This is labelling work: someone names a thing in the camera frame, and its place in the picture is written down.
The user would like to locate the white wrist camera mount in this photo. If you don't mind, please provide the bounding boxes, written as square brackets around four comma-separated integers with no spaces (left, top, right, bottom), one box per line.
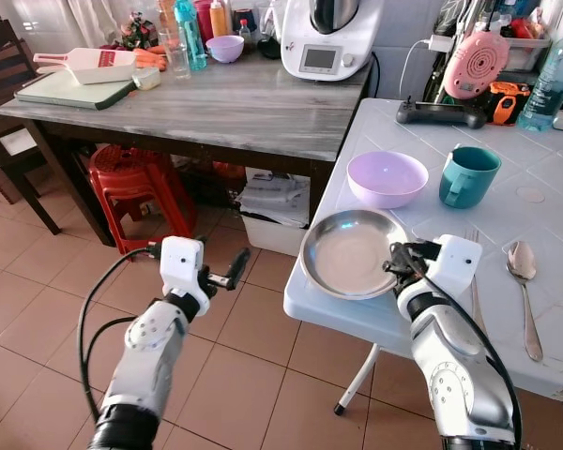
[429,234,483,303]
[160,236,208,299]

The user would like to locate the orange carrots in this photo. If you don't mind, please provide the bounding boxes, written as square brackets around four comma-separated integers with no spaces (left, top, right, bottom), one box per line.
[135,47,169,72]

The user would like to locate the red plastic container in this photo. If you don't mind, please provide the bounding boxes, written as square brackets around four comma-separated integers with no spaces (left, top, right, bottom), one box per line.
[193,0,216,44]

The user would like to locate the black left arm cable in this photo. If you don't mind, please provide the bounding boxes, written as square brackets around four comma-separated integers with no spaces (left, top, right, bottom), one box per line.
[77,244,162,423]

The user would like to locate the white kitchen food processor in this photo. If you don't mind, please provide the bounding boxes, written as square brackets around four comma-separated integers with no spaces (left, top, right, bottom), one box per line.
[280,0,387,83]

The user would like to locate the white folding table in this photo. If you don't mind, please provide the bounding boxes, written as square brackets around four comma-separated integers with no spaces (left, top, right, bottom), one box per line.
[282,97,563,417]

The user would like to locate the white plug adapter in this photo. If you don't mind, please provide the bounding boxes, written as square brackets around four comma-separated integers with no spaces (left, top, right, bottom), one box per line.
[428,35,455,54]

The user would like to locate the clear blue-capped water bottle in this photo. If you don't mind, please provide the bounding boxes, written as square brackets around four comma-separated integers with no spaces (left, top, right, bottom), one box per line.
[516,22,563,133]

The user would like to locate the orange sauce bottle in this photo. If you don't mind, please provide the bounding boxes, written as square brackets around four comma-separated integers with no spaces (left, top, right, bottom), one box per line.
[209,0,232,39]

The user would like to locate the teal plastic mug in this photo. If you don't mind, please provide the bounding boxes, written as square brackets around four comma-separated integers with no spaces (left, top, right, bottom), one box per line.
[438,144,503,210]

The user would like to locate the pink round device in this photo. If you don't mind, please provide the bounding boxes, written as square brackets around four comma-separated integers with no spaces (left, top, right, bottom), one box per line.
[443,30,510,101]

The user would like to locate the steel spoon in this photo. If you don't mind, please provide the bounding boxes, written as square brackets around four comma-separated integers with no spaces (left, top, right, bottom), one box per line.
[505,240,545,364]

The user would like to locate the white and red grater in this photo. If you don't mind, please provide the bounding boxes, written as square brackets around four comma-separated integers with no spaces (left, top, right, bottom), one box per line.
[33,47,141,86]

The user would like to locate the orange and black tool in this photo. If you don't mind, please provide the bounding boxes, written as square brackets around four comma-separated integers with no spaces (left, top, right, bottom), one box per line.
[488,82,532,127]

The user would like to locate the small lilac plastic bowl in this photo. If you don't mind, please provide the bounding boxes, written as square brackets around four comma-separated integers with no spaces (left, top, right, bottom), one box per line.
[206,36,246,65]

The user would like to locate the white storage box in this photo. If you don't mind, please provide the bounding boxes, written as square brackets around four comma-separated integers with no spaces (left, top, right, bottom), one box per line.
[236,168,313,260]

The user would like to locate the clear drinking glass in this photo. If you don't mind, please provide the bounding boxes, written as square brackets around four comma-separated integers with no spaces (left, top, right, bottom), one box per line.
[164,36,190,79]

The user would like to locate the small flower plant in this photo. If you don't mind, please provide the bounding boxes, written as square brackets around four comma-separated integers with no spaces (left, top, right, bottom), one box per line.
[119,11,161,51]

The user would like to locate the large lilac plastic bowl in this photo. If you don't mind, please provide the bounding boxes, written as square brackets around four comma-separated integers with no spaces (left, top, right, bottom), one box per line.
[346,150,431,210]

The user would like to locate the teal drinking bottle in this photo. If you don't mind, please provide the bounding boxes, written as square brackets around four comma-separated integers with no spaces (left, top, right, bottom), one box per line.
[174,0,209,73]

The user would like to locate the steel fork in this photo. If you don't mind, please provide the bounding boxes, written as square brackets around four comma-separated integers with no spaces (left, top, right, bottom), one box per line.
[464,228,490,337]

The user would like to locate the dark wooden chair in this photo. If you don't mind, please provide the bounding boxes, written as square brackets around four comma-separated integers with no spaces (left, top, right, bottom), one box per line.
[0,19,63,235]

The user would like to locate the red plastic stool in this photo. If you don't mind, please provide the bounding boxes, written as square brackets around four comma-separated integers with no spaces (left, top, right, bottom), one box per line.
[86,144,199,257]

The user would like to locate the round steel plate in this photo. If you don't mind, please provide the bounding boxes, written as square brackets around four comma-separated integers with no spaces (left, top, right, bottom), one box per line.
[298,208,410,302]

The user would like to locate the black handheld controller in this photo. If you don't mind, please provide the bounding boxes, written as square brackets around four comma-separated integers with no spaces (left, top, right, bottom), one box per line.
[396,97,490,130]

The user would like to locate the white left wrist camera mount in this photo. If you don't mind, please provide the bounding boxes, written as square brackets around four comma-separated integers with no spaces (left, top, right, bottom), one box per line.
[160,236,208,299]

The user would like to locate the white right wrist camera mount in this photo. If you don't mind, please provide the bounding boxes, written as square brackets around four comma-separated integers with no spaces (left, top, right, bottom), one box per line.
[429,234,483,303]

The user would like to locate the grey wood-top table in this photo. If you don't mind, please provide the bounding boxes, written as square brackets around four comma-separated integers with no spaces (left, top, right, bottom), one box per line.
[0,54,377,247]

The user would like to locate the green cutting board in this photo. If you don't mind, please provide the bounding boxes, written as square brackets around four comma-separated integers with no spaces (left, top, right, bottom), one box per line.
[15,70,138,113]

